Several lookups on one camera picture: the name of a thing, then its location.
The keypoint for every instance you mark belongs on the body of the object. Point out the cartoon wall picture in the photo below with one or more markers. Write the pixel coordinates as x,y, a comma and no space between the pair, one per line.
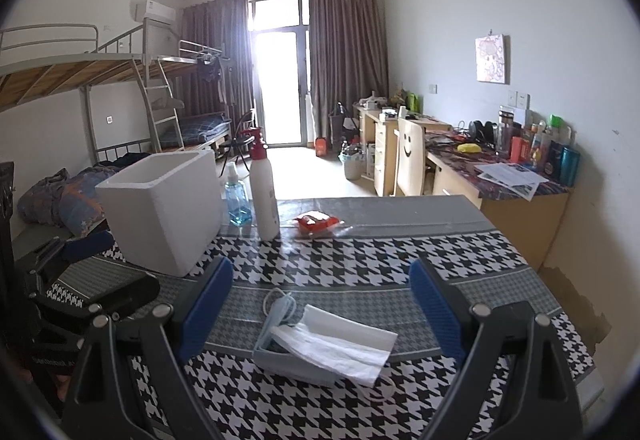
490,59

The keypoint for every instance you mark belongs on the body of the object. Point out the white bucket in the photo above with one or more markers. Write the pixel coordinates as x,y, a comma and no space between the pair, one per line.
352,166

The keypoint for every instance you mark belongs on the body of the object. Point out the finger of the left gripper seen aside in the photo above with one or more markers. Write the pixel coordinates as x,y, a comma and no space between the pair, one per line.
83,248

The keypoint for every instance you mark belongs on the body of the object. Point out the white air conditioner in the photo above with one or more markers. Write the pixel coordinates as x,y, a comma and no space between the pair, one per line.
154,11

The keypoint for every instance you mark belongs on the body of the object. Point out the near metal bunk bed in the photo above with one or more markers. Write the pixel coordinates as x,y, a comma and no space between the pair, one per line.
70,95

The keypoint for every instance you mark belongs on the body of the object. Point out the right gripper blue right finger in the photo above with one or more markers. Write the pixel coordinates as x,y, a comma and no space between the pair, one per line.
444,307

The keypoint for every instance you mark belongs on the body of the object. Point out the brown left curtain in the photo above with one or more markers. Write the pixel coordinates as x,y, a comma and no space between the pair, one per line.
215,34

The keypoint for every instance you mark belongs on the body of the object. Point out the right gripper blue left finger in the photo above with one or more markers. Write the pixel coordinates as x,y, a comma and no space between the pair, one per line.
198,308

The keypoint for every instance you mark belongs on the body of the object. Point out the white tissue cloth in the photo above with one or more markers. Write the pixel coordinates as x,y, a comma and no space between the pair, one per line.
347,348

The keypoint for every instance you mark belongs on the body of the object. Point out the white styrofoam box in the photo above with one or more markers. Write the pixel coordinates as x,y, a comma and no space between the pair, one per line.
164,210

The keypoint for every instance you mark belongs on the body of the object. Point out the white lotion bottle red pump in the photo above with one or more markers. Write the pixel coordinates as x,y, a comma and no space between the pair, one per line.
262,187

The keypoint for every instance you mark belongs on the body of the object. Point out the wooden smiley face chair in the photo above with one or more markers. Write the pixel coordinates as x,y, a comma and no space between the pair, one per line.
410,169

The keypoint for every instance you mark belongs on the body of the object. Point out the brown curtain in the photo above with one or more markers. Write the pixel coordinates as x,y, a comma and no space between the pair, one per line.
215,34
348,56

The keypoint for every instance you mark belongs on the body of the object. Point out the blue liquid spray bottle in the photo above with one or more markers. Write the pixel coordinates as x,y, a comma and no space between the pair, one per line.
238,205

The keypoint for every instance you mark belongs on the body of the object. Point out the yellow object on desk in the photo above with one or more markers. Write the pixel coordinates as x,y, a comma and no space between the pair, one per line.
469,148

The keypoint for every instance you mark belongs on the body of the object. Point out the red snack packet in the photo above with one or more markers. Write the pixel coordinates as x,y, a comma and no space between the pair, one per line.
316,223

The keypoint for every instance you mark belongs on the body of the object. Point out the blue plaid quilt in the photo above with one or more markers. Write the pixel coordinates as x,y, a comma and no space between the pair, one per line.
70,202

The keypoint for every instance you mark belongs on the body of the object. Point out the papers on desk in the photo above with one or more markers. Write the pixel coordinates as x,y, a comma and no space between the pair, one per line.
514,177

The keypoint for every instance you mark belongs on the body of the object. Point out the black folding chair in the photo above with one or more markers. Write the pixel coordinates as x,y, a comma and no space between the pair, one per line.
240,141

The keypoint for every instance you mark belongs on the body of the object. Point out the glass balcony door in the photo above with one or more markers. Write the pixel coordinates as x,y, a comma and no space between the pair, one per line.
279,42

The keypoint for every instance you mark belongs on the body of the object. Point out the long wooden desk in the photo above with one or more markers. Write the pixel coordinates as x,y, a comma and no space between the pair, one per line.
530,226

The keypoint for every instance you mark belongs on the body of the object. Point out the brown right curtain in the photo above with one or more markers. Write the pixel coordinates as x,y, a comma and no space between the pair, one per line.
348,56

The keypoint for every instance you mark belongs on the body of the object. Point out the far metal bunk bed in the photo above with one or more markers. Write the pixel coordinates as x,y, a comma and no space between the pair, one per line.
193,109

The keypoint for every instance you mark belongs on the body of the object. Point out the houndstooth tablecloth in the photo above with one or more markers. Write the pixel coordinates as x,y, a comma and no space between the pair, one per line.
359,271

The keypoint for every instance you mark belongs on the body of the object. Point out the metal bunk bed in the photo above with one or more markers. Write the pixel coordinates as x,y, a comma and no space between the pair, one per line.
70,95
193,109

